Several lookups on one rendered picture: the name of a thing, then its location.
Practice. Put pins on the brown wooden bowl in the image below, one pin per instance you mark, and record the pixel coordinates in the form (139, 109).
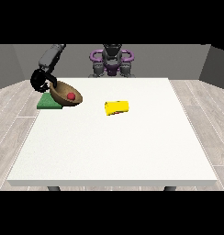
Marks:
(63, 93)

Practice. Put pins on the grey robot trunk purple rings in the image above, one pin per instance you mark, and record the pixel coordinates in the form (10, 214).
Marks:
(111, 62)

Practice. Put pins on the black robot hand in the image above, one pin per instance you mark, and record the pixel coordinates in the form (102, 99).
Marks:
(39, 80)

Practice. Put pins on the small red ball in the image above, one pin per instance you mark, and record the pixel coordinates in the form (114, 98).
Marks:
(71, 96)

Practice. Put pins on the yellow cup with melon print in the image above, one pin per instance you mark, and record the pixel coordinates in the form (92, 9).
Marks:
(116, 107)

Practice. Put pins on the dark table leg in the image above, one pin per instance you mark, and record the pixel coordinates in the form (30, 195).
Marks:
(170, 188)
(54, 188)

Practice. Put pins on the green square pad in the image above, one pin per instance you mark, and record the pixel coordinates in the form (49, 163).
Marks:
(48, 103)

